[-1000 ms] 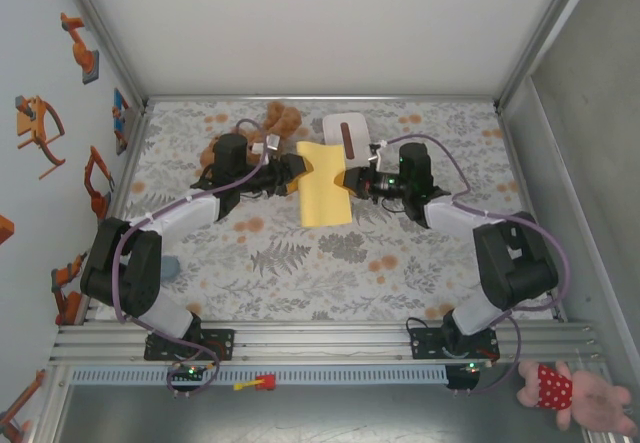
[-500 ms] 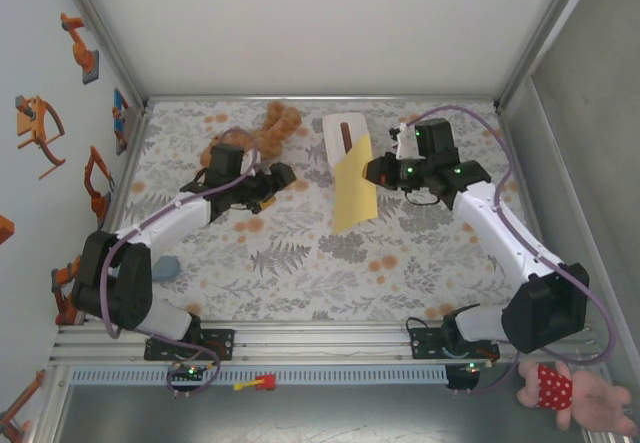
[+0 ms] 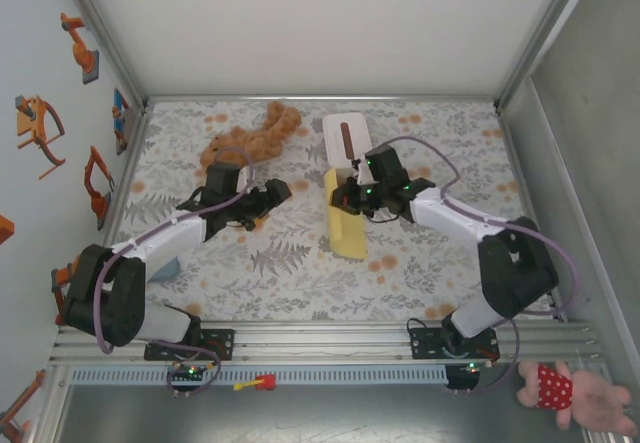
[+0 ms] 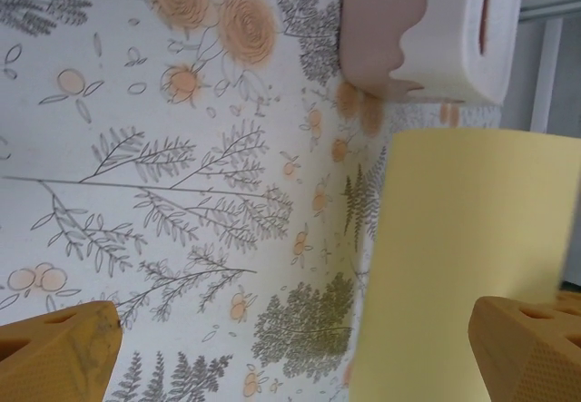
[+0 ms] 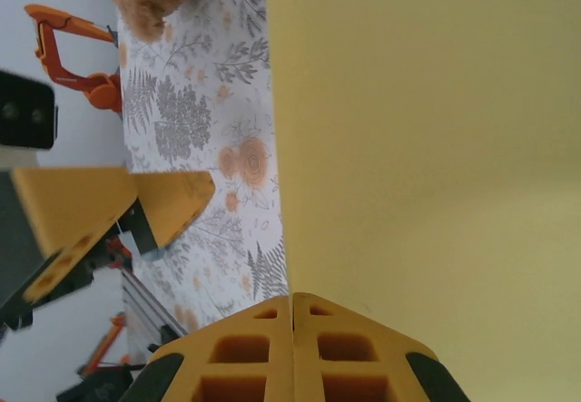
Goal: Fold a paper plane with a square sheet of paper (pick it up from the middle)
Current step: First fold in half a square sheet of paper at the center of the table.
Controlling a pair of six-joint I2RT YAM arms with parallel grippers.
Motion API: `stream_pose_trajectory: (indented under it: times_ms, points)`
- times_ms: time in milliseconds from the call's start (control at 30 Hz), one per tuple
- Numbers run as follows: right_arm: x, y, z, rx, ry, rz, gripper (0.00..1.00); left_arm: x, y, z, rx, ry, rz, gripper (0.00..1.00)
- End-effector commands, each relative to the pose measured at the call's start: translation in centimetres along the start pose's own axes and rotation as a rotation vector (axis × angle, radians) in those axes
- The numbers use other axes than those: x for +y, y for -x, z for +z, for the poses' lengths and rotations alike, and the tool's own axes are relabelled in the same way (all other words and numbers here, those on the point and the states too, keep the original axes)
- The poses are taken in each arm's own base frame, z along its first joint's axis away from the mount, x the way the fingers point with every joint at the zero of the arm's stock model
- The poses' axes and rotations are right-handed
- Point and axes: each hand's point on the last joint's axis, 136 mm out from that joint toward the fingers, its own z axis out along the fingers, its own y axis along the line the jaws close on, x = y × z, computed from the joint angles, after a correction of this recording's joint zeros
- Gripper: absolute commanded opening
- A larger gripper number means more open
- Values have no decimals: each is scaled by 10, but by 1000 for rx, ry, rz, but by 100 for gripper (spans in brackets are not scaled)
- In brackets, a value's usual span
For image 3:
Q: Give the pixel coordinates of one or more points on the red yellow connector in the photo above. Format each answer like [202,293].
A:
[262,383]

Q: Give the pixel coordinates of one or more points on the brown teddy bear plush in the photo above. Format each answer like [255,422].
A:
[265,138]

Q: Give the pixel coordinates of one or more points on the aluminium frame crossbar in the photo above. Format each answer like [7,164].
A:
[320,98]

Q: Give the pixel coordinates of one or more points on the light blue object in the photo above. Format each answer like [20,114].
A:
[167,273]

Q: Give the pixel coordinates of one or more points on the orange block wall sticker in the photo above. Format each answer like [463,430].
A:
[5,230]

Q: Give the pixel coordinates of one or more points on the pink plush red dotted dress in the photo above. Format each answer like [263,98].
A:
[555,388]

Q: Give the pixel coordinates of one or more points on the floral patterned tablecloth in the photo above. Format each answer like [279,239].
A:
[300,293]

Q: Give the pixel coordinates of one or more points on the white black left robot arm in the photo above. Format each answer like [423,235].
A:
[125,303]

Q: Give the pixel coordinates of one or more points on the orange claw wall sticker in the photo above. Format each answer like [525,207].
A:
[30,123]

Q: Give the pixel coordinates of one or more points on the yellow cloth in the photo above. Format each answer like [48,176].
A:
[347,238]

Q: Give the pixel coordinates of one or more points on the small circuit board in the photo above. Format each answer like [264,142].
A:
[190,372]
[475,367]

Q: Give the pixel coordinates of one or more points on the aluminium mounting rail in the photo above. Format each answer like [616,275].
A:
[325,343]

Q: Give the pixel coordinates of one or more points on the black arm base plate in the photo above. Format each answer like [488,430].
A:
[425,343]
[225,343]

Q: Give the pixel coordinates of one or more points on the blue orange wall sticker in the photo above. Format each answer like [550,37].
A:
[120,113]

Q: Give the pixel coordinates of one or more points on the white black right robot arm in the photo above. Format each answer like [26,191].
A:
[515,273]

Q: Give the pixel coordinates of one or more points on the aluminium side rail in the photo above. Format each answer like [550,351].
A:
[525,188]
[120,183]

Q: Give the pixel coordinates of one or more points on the aluminium frame post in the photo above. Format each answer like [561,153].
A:
[106,38]
[540,38]

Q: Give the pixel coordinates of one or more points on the white tissue box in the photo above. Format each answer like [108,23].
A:
[340,133]

